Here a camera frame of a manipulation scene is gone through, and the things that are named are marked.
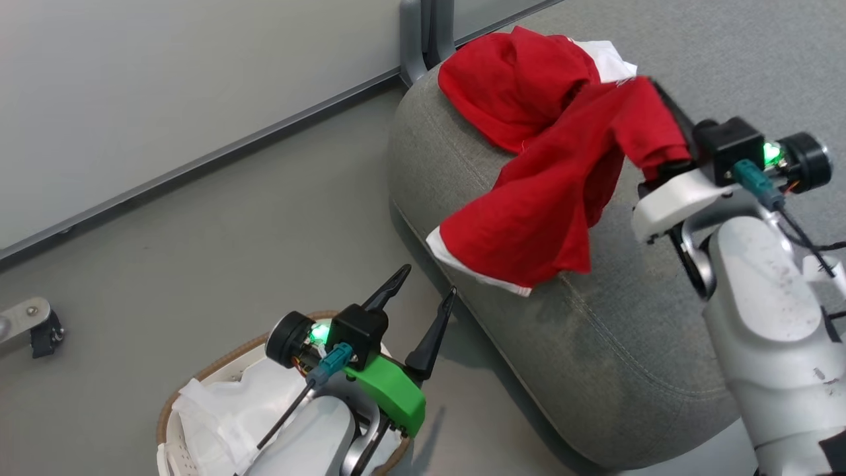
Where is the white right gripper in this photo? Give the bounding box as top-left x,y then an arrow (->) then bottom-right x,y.
631,78 -> 742,244

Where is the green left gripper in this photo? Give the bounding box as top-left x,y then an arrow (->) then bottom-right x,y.
344,264 -> 457,438

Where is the red Bulls jersey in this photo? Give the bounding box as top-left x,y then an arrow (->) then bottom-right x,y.
426,26 -> 693,297

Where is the grey fabric sofa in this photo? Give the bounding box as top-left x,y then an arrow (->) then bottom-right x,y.
387,0 -> 846,471

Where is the white garment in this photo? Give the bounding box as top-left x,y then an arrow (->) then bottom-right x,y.
173,357 -> 397,476

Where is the white wicker-rimmed laundry basket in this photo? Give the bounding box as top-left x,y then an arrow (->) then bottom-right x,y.
157,311 -> 414,476

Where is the black caster wheel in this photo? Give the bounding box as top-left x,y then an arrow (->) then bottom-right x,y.
30,311 -> 65,359

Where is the black cable with teal plug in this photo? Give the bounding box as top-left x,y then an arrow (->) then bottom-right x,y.
734,159 -> 846,278
256,342 -> 353,450

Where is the grey partition bottom rail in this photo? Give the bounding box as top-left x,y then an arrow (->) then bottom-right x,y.
0,0 -> 566,262

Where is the grey partition post double foot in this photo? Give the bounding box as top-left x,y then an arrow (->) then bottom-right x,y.
399,0 -> 457,88

